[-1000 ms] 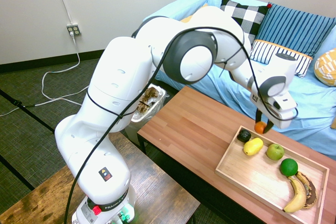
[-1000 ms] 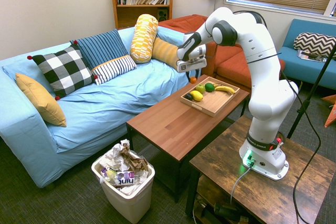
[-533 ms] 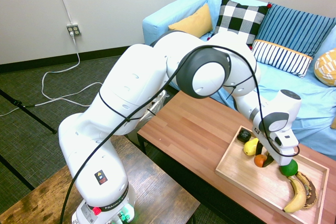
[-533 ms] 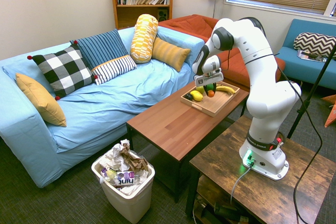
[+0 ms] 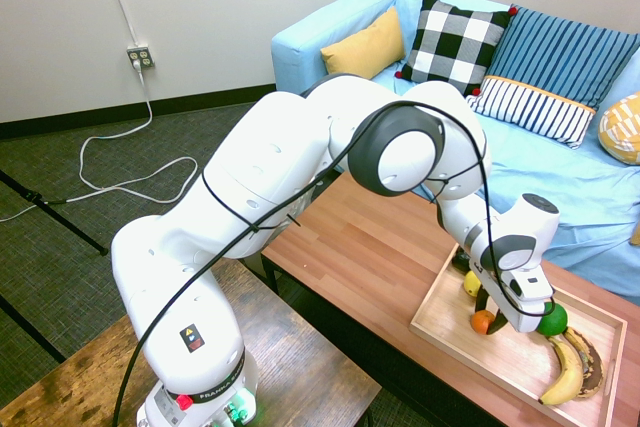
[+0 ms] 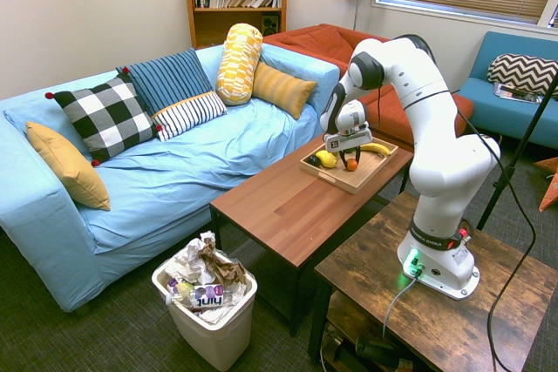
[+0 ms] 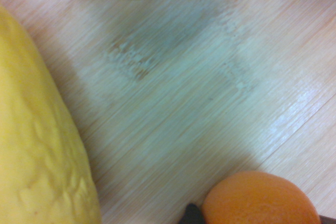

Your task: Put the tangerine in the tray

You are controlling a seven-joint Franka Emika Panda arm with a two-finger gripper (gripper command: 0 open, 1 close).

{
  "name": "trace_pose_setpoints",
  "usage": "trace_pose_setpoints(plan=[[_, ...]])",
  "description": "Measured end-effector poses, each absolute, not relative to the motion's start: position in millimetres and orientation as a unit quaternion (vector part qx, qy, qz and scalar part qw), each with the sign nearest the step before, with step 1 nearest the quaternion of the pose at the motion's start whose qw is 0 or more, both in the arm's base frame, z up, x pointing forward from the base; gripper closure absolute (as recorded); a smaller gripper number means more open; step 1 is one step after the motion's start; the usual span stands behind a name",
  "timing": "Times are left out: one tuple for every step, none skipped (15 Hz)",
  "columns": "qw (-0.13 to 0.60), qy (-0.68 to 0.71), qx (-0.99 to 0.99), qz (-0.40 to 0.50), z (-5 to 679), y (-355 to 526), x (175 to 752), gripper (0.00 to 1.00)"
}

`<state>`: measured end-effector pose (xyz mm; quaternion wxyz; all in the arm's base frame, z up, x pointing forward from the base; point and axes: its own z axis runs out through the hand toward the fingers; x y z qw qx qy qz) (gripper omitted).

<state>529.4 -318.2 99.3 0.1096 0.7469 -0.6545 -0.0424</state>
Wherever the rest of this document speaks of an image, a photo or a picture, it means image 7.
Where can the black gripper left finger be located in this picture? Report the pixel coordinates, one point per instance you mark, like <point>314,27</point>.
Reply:
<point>193,214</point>

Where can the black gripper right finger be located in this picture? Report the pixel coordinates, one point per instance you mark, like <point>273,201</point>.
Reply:
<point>329,221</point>

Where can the wooden serving tray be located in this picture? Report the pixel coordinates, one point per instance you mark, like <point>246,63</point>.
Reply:
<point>183,90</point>

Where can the orange tangerine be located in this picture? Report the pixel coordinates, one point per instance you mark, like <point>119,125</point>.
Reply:
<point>258,200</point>

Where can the yellow lemon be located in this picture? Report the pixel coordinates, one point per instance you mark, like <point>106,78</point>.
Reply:
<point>36,142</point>

